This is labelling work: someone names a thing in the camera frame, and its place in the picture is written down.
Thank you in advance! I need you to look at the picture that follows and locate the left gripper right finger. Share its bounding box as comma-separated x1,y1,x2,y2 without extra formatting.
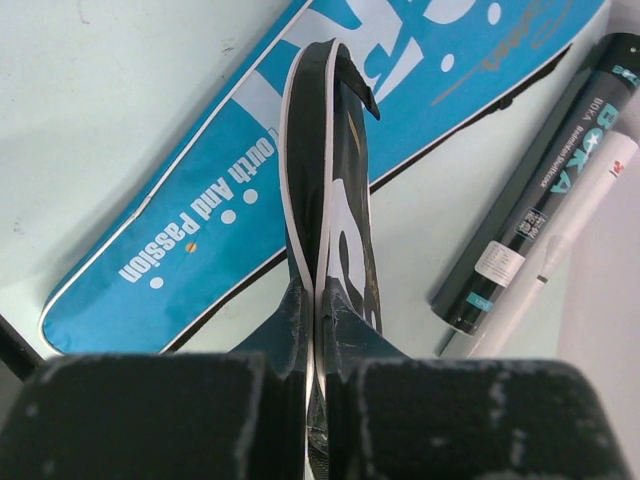
320,284,632,479

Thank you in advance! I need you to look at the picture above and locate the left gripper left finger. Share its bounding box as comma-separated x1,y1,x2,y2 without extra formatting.
1,284,309,479

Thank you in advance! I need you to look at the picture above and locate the white shuttlecock tube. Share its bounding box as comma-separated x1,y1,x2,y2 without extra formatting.
439,131,639,358

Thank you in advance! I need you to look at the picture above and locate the blue racket bag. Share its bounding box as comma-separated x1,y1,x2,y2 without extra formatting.
39,1,606,354

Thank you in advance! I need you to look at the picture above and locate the black racket bag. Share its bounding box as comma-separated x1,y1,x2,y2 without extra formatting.
279,38,382,479

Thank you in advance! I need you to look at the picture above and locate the black shuttlecock tube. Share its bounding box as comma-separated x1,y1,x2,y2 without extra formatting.
432,32,639,335

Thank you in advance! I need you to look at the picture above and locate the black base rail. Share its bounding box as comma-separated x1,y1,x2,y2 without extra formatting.
1,317,46,382

